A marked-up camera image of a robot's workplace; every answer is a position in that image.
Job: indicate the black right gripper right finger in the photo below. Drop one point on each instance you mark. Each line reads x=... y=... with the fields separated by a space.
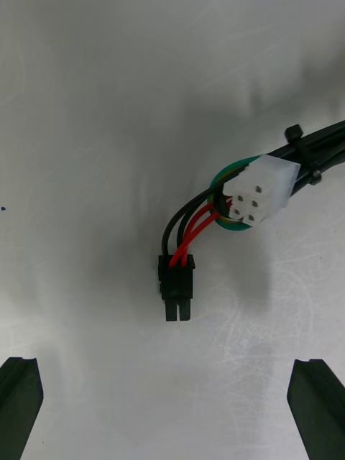
x=320 y=406

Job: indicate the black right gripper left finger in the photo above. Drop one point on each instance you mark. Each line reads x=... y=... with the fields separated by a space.
x=19 y=399

